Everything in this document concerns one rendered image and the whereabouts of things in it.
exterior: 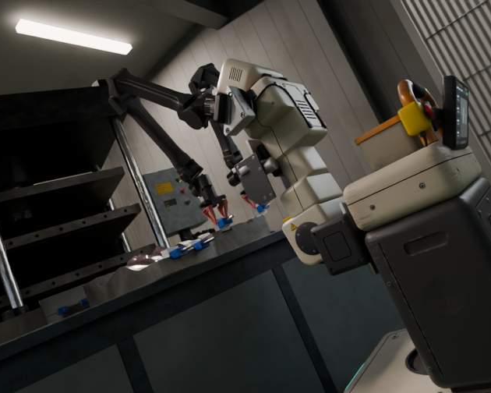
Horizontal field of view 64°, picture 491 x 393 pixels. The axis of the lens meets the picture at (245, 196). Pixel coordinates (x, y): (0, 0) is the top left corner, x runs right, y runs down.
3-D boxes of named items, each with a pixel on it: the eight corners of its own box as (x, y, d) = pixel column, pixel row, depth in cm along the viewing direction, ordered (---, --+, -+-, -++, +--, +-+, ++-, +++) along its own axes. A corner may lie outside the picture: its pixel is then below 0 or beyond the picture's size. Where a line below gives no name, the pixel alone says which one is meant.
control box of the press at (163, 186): (280, 383, 233) (186, 162, 255) (240, 412, 216) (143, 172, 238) (260, 381, 251) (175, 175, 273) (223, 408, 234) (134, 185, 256)
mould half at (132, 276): (217, 255, 145) (206, 228, 146) (164, 276, 124) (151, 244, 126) (145, 290, 175) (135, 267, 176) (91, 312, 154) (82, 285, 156)
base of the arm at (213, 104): (220, 93, 113) (244, 96, 123) (199, 90, 117) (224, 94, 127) (217, 123, 115) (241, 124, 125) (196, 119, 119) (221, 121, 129)
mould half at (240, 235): (271, 234, 164) (258, 204, 166) (220, 254, 149) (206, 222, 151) (220, 259, 204) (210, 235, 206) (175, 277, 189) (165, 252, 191)
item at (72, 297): (107, 311, 197) (95, 279, 200) (50, 336, 182) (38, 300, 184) (90, 320, 238) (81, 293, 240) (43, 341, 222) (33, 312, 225)
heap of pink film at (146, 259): (186, 253, 150) (178, 234, 151) (149, 266, 136) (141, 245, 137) (149, 272, 165) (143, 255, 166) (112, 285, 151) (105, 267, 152)
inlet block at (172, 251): (201, 251, 128) (195, 235, 129) (190, 255, 124) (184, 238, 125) (178, 263, 136) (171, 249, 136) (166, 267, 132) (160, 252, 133)
